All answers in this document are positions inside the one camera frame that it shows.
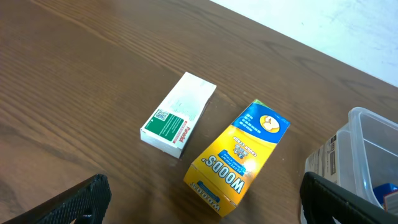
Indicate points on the clear plastic container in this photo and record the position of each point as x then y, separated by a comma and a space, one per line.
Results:
361, 155

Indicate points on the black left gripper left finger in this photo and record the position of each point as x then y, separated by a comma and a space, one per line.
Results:
86, 202

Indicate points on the white green Panadol box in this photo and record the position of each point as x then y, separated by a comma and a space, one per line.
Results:
171, 124

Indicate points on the blue Kool Fever box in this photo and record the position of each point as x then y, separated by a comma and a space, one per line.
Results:
383, 190

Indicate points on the yellow Woods syrup box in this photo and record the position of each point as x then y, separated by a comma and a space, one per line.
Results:
222, 174

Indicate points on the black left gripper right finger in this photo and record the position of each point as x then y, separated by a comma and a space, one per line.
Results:
325, 202

